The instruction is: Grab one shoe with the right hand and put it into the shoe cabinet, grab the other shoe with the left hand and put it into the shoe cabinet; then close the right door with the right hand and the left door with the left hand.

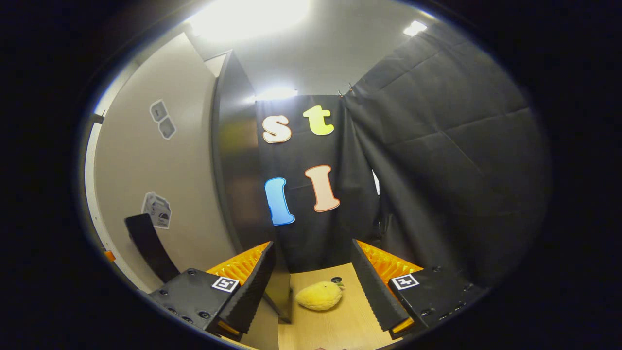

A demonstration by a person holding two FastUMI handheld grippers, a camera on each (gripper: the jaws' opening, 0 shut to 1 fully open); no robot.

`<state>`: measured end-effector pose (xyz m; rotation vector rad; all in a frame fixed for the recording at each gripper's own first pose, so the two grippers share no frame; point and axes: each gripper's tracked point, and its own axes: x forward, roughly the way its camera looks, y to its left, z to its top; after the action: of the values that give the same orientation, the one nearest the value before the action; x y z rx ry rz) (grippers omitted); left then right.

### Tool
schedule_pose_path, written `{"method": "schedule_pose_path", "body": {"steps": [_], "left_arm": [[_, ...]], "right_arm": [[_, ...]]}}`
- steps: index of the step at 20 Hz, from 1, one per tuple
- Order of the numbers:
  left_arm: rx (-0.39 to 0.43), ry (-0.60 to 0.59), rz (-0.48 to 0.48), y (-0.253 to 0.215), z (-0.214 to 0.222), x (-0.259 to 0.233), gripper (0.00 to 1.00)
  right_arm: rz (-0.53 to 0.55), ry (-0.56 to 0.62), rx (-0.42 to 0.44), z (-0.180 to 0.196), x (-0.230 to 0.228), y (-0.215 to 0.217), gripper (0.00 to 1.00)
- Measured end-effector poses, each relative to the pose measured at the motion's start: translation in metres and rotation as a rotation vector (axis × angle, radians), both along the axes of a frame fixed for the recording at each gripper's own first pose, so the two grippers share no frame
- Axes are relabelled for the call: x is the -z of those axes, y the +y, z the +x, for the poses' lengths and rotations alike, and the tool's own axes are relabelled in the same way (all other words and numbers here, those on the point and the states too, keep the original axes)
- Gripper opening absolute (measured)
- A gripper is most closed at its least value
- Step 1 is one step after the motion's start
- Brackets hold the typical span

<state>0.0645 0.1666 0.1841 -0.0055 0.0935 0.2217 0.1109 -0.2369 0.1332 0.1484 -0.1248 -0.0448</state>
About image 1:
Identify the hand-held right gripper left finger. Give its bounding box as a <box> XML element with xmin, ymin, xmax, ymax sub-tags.
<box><xmin>147</xmin><ymin>241</ymin><xmax>276</xmax><ymax>341</ymax></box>

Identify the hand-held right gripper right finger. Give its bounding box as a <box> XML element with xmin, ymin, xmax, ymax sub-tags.
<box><xmin>351</xmin><ymin>239</ymin><xmax>489</xmax><ymax>341</ymax></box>

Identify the grey cabinet door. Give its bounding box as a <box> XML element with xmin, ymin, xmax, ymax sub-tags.
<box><xmin>85</xmin><ymin>32</ymin><xmax>240</xmax><ymax>298</ymax></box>

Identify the grey shoe cabinet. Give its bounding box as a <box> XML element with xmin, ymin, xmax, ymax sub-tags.
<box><xmin>85</xmin><ymin>32</ymin><xmax>293</xmax><ymax>350</ymax></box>

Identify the yellow plush fruit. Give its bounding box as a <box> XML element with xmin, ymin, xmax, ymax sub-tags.
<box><xmin>295</xmin><ymin>280</ymin><xmax>346</xmax><ymax>312</ymax></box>

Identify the black backdrop cloth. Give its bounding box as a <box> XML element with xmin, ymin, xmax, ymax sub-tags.
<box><xmin>255</xmin><ymin>22</ymin><xmax>553</xmax><ymax>288</ymax></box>

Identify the ceiling light panel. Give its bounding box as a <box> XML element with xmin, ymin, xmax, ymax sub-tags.
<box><xmin>402</xmin><ymin>20</ymin><xmax>429</xmax><ymax>37</ymax></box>
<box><xmin>189</xmin><ymin>0</ymin><xmax>312</xmax><ymax>43</ymax></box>

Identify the black door handle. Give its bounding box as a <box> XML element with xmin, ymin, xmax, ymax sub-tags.
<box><xmin>124</xmin><ymin>213</ymin><xmax>181</xmax><ymax>283</ymax></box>

